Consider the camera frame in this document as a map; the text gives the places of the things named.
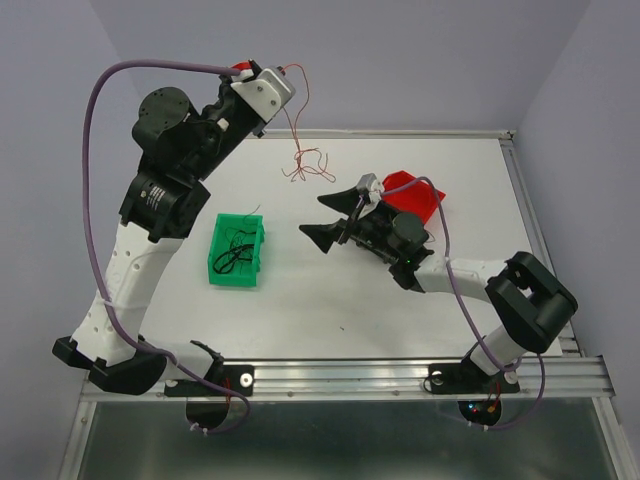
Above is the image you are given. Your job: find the red and black bin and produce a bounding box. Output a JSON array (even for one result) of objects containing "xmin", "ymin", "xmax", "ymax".
[{"xmin": 382, "ymin": 170, "xmax": 446, "ymax": 225}]

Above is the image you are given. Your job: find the black thin wire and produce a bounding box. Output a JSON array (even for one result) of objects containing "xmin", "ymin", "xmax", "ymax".
[{"xmin": 211, "ymin": 201, "xmax": 264, "ymax": 277}]

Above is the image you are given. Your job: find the right aluminium rail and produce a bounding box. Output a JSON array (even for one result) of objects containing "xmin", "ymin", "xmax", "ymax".
[{"xmin": 499, "ymin": 139, "xmax": 569, "ymax": 311}]

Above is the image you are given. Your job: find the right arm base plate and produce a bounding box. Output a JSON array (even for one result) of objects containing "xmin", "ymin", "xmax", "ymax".
[{"xmin": 422, "ymin": 356, "xmax": 520, "ymax": 395}]

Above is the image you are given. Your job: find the green plastic bin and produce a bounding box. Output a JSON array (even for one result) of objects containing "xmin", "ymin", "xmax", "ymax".
[{"xmin": 207, "ymin": 213, "xmax": 265, "ymax": 288}]

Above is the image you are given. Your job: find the front aluminium rail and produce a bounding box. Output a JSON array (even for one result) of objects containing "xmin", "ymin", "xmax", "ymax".
[{"xmin": 79, "ymin": 355, "xmax": 616, "ymax": 402}]

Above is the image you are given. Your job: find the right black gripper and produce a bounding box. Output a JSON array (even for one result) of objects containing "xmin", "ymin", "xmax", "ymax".
[{"xmin": 299, "ymin": 184, "xmax": 402, "ymax": 260}]

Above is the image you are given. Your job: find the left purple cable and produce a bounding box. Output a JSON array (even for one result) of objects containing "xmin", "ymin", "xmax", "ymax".
[{"xmin": 81, "ymin": 59, "xmax": 251, "ymax": 436}]

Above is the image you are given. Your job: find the orange wire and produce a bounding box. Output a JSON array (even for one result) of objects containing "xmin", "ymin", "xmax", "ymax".
[{"xmin": 280, "ymin": 62, "xmax": 337, "ymax": 184}]

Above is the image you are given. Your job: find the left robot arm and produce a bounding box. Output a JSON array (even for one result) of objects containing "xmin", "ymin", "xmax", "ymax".
[{"xmin": 53, "ymin": 77, "xmax": 295, "ymax": 395}]

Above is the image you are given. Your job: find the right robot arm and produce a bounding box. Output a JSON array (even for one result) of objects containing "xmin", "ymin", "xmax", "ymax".
[{"xmin": 299, "ymin": 187, "xmax": 578, "ymax": 394}]

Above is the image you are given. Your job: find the purple cable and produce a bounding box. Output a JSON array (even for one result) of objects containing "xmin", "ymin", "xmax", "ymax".
[
  {"xmin": 374, "ymin": 175, "xmax": 547, "ymax": 434},
  {"xmin": 81, "ymin": 59, "xmax": 251, "ymax": 436}
]

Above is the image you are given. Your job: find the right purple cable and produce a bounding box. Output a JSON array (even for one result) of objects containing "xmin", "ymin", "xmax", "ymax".
[{"xmin": 374, "ymin": 175, "xmax": 547, "ymax": 434}]

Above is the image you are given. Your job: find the aluminium rail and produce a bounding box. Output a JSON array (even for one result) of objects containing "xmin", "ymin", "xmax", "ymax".
[
  {"xmin": 499, "ymin": 139, "xmax": 569, "ymax": 311},
  {"xmin": 79, "ymin": 355, "xmax": 616, "ymax": 402}
]

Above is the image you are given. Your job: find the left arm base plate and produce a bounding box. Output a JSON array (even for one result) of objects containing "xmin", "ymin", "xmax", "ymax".
[{"xmin": 163, "ymin": 364, "xmax": 255, "ymax": 398}]

